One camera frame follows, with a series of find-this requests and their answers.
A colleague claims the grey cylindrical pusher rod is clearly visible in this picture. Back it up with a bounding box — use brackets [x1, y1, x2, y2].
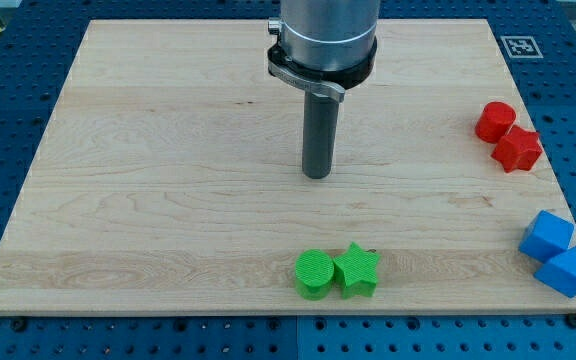
[302, 92, 339, 179]

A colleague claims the green cylinder block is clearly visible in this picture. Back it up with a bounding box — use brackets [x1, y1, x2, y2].
[295, 249, 334, 301]

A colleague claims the green star block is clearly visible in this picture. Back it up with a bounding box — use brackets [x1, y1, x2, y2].
[333, 242, 380, 299]

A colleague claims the wooden board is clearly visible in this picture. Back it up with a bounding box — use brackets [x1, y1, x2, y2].
[0, 19, 576, 317]

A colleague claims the red cylinder block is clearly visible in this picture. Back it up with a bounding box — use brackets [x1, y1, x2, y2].
[474, 101, 516, 143]

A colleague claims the red star block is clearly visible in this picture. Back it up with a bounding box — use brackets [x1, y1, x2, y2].
[491, 125, 543, 173]

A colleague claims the blue cube block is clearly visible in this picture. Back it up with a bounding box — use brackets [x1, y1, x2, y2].
[518, 210, 574, 263]

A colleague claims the white fiducial marker tag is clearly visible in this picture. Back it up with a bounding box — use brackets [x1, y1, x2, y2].
[501, 35, 543, 59]

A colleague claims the blue triangle block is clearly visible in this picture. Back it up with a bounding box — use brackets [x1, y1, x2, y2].
[534, 246, 576, 298]

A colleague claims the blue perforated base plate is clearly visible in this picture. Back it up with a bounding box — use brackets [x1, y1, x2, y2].
[0, 0, 576, 359]

